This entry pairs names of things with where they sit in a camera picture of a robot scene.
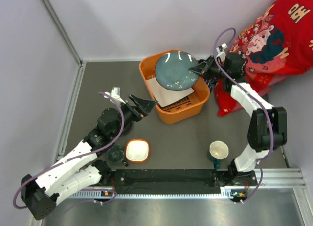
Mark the black round plate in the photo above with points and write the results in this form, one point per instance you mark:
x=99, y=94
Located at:
x=127, y=128

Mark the black base bar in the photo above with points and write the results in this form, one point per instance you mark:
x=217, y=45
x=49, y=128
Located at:
x=174, y=182

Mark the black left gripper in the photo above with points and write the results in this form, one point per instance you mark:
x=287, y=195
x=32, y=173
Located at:
x=143, y=107

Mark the white square plate black rim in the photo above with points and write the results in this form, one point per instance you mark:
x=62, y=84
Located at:
x=164, y=96

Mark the green mug white inside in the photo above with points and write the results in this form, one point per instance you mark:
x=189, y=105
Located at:
x=217, y=152

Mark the white square bowl orange rim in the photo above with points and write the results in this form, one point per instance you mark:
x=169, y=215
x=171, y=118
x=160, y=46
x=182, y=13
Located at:
x=137, y=150

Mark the red patterned cloth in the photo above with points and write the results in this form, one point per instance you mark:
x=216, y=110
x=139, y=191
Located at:
x=278, y=45

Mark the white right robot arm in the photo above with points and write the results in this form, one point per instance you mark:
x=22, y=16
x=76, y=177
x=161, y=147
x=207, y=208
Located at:
x=268, y=124

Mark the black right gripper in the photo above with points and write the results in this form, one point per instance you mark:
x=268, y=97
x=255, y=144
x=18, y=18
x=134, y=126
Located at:
x=204, y=68

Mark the orange plastic bin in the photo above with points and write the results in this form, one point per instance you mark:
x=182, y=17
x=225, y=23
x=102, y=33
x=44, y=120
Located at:
x=184, y=108

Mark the blue-grey round plate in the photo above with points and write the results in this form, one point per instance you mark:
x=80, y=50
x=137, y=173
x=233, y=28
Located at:
x=172, y=70

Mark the blue striped necktie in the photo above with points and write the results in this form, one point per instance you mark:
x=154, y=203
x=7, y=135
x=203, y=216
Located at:
x=211, y=83

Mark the aluminium frame rail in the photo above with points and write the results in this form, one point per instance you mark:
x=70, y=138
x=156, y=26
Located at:
x=57, y=85

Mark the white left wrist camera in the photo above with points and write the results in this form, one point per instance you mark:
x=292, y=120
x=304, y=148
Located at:
x=115, y=95

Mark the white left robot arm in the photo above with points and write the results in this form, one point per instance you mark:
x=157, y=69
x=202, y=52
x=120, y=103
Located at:
x=81, y=167

